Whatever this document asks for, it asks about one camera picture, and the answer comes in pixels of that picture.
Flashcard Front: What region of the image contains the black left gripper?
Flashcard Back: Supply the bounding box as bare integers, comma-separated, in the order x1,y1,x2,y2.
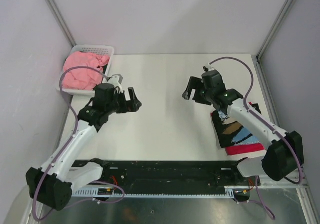
106,87,141,115

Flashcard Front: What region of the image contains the black t-shirt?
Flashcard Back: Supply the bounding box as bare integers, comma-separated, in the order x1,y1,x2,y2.
210,111,264,155

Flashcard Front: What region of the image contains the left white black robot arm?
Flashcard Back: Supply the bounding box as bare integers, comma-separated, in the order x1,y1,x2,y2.
26,83,142,211

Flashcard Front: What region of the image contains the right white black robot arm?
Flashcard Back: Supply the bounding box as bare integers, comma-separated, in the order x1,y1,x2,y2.
182,70,304,185

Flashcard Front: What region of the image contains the dark green garment in basket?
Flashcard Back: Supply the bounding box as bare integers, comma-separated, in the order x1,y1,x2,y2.
103,62,111,75

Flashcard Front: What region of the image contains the crumpled pink t-shirt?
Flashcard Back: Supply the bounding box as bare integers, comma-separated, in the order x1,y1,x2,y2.
62,51,110,91

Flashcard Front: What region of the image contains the folded magenta t-shirt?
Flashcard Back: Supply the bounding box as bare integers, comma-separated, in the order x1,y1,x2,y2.
222,116,265,156

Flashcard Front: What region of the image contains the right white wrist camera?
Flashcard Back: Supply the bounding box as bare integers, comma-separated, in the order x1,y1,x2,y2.
203,64,214,72

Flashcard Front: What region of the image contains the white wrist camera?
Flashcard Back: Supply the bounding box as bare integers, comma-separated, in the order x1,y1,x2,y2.
203,64,214,72
107,74,123,93

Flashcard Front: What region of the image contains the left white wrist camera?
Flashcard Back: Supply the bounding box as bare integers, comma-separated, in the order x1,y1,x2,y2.
107,74,123,93

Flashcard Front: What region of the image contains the right aluminium frame post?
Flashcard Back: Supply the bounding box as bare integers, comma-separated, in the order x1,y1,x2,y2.
257,0,305,57

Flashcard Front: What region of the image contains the aluminium frame post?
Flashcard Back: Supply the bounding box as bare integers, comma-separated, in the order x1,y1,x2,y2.
45,0,77,47
257,0,305,57

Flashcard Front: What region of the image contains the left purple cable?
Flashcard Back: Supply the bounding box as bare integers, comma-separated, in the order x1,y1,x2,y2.
32,66,126,221

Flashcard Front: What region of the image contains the white slotted cable duct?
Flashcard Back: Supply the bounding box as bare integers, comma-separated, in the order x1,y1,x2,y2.
72,186,250,199

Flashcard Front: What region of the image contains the left aluminium frame post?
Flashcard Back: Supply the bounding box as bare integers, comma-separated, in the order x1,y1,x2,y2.
45,0,77,47

